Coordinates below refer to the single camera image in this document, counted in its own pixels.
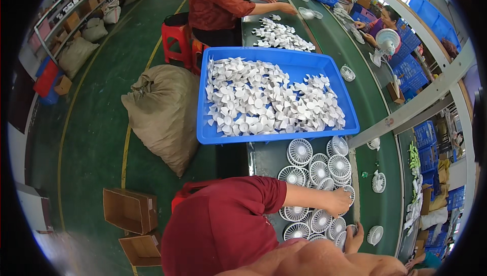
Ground person's right hand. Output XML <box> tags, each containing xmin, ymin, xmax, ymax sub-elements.
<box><xmin>344</xmin><ymin>222</ymin><xmax>364</xmax><ymax>254</ymax></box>

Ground person's left hand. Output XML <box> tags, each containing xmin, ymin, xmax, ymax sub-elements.
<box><xmin>328</xmin><ymin>188</ymin><xmax>352</xmax><ymax>219</ymax></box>

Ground pile of white fan grilles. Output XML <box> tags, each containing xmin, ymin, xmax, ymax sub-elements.
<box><xmin>277</xmin><ymin>136</ymin><xmax>358</xmax><ymax>252</ymax></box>

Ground white fan head with stand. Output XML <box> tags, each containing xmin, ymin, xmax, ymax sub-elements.
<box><xmin>372</xmin><ymin>170</ymin><xmax>387</xmax><ymax>194</ymax></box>

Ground heap of white parts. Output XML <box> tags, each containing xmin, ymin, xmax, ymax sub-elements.
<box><xmin>403</xmin><ymin>173</ymin><xmax>424</xmax><ymax>235</ymax></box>

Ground heap of green parts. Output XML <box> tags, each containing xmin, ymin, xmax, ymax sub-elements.
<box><xmin>408</xmin><ymin>141</ymin><xmax>420</xmax><ymax>170</ymax></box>

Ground blue crates with parts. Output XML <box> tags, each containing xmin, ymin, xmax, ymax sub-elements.
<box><xmin>414</xmin><ymin>121</ymin><xmax>438</xmax><ymax>174</ymax></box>

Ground person's body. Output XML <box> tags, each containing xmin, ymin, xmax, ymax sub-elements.
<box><xmin>161</xmin><ymin>176</ymin><xmax>408</xmax><ymax>276</ymax></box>

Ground large heap white fan blades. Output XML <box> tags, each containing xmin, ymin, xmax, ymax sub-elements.
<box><xmin>205</xmin><ymin>57</ymin><xmax>346</xmax><ymax>136</ymax></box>

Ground large blue plastic tray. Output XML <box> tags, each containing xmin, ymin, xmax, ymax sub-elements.
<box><xmin>197</xmin><ymin>46</ymin><xmax>360</xmax><ymax>145</ymax></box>

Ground red plastic stool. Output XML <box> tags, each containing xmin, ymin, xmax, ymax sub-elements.
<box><xmin>171</xmin><ymin>179</ymin><xmax>223</xmax><ymax>214</ymax></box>
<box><xmin>161</xmin><ymin>23</ymin><xmax>193</xmax><ymax>69</ymax></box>

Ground stack of blue crates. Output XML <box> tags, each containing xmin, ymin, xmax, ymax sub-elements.
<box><xmin>388</xmin><ymin>21</ymin><xmax>430</xmax><ymax>99</ymax></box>

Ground white desk fan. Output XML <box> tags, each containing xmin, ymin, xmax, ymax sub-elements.
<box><xmin>370</xmin><ymin>29</ymin><xmax>401</xmax><ymax>67</ymax></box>

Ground row of white fan parts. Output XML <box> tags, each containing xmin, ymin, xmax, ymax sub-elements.
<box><xmin>333</xmin><ymin>4</ymin><xmax>366</xmax><ymax>44</ymax></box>

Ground small heap white fan blades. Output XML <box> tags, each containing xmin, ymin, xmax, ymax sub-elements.
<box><xmin>252</xmin><ymin>14</ymin><xmax>316</xmax><ymax>53</ymax></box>

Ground big beige woven sack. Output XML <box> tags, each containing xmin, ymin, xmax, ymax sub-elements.
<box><xmin>121</xmin><ymin>64</ymin><xmax>201</xmax><ymax>178</ymax></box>

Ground small open cardboard box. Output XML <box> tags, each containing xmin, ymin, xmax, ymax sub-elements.
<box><xmin>119</xmin><ymin>232</ymin><xmax>162</xmax><ymax>267</ymax></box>

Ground row of blue bins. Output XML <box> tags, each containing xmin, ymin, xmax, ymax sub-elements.
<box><xmin>409</xmin><ymin>0</ymin><xmax>462</xmax><ymax>52</ymax></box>

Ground orange plastic stool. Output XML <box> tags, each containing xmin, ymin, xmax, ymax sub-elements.
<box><xmin>191</xmin><ymin>39</ymin><xmax>210</xmax><ymax>76</ymax></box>

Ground large open cardboard box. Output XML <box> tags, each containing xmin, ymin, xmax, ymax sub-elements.
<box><xmin>103</xmin><ymin>188</ymin><xmax>158</xmax><ymax>235</ymax></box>

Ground black cushion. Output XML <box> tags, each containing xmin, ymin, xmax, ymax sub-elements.
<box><xmin>164</xmin><ymin>12</ymin><xmax>189</xmax><ymax>26</ymax></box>

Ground white woven sack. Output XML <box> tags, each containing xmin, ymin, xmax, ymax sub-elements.
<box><xmin>102</xmin><ymin>0</ymin><xmax>121</xmax><ymax>25</ymax></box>

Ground small brown cardboard box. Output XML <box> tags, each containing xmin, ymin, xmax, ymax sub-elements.
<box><xmin>54</xmin><ymin>74</ymin><xmax>73</xmax><ymax>96</ymax></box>

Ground red and blue crates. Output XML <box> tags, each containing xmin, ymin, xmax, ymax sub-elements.
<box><xmin>33</xmin><ymin>57</ymin><xmax>61</xmax><ymax>105</ymax></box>

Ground metal shelf rack with boxes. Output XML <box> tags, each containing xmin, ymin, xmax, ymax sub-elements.
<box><xmin>28</xmin><ymin>0</ymin><xmax>111</xmax><ymax>63</ymax></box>

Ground grey metal frame beam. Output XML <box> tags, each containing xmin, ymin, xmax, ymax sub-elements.
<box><xmin>348</xmin><ymin>40</ymin><xmax>476</xmax><ymax>149</ymax></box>

